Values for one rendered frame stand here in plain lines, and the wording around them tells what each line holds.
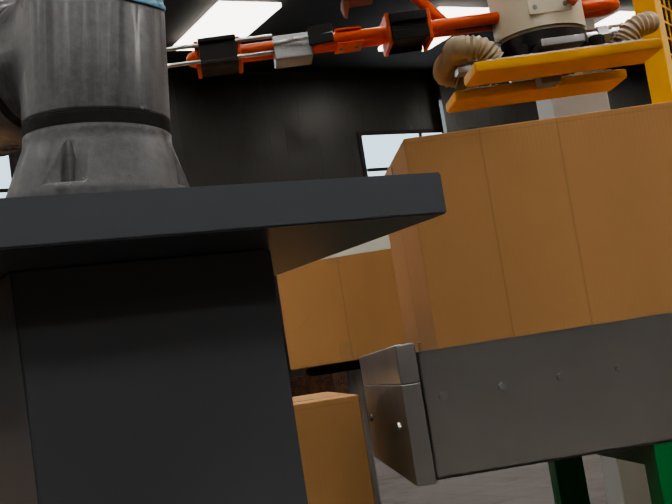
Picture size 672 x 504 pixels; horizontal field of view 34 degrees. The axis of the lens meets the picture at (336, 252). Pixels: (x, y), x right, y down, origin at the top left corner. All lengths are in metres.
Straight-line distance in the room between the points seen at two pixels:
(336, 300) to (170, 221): 2.80
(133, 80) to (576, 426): 0.90
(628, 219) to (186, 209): 1.12
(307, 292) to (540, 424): 2.09
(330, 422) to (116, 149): 0.84
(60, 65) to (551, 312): 1.01
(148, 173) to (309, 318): 2.64
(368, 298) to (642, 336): 2.04
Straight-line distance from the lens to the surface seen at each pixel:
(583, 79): 2.21
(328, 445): 1.82
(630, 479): 3.11
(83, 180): 1.08
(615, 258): 1.91
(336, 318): 3.70
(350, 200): 0.99
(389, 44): 2.07
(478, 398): 1.69
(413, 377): 1.67
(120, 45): 1.13
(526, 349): 1.70
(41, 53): 1.14
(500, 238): 1.86
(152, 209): 0.91
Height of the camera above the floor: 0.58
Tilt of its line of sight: 6 degrees up
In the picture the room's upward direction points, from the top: 9 degrees counter-clockwise
